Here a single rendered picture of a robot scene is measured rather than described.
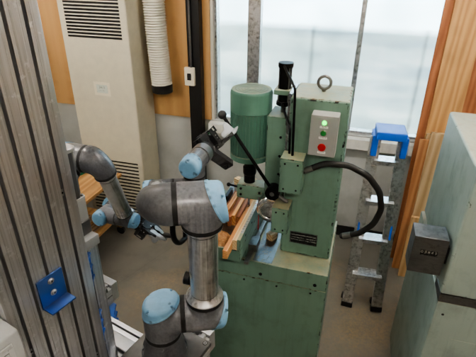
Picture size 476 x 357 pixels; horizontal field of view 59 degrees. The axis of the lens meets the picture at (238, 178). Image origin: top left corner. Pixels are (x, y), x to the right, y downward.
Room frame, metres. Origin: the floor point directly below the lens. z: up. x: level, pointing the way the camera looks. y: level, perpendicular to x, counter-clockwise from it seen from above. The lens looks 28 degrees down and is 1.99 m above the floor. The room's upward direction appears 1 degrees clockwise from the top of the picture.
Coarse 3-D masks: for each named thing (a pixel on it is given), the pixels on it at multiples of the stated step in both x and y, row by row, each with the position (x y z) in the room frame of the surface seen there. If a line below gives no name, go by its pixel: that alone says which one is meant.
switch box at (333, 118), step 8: (320, 112) 1.48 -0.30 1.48; (328, 112) 1.48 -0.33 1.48; (336, 112) 1.48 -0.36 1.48; (312, 120) 1.45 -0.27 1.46; (320, 120) 1.44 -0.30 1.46; (328, 120) 1.43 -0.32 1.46; (336, 120) 1.42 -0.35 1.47; (312, 128) 1.45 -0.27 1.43; (320, 128) 1.44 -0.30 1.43; (328, 128) 1.43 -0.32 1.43; (336, 128) 1.43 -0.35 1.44; (312, 136) 1.45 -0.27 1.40; (320, 136) 1.44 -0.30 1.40; (328, 136) 1.43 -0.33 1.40; (336, 136) 1.43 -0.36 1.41; (312, 144) 1.45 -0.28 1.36; (328, 144) 1.43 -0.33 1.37; (312, 152) 1.45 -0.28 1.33; (328, 152) 1.43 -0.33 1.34
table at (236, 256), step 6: (222, 228) 1.56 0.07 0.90; (228, 228) 1.56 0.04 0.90; (252, 228) 1.59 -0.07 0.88; (252, 234) 1.59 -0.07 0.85; (246, 240) 1.50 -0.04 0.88; (222, 246) 1.43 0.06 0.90; (246, 246) 1.50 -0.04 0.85; (234, 252) 1.41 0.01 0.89; (240, 252) 1.41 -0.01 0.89; (228, 258) 1.42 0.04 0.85; (234, 258) 1.41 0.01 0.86; (240, 258) 1.41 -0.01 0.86
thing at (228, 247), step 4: (252, 200) 1.74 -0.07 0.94; (244, 216) 1.60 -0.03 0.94; (240, 220) 1.57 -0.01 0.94; (240, 224) 1.54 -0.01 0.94; (236, 228) 1.51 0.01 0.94; (232, 232) 1.48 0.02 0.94; (232, 236) 1.45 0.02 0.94; (228, 240) 1.42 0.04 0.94; (228, 244) 1.39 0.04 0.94; (224, 248) 1.37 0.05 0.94; (228, 248) 1.37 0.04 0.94; (224, 252) 1.35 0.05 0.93; (228, 252) 1.36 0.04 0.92; (224, 256) 1.35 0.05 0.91
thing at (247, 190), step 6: (240, 180) 1.71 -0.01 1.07; (258, 180) 1.71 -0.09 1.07; (240, 186) 1.67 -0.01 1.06; (246, 186) 1.66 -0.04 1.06; (252, 186) 1.65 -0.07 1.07; (258, 186) 1.65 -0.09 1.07; (240, 192) 1.67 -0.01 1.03; (246, 192) 1.66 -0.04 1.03; (252, 192) 1.65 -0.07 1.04; (252, 198) 1.65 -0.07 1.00
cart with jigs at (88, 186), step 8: (80, 176) 2.74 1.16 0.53; (88, 176) 2.74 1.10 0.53; (120, 176) 2.79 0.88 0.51; (80, 184) 2.62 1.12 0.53; (88, 184) 2.62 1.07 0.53; (96, 184) 2.62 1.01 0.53; (88, 192) 2.51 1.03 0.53; (96, 192) 2.51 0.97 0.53; (88, 200) 2.41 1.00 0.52; (88, 208) 2.85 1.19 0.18; (96, 232) 2.52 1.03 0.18; (120, 232) 2.76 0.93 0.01
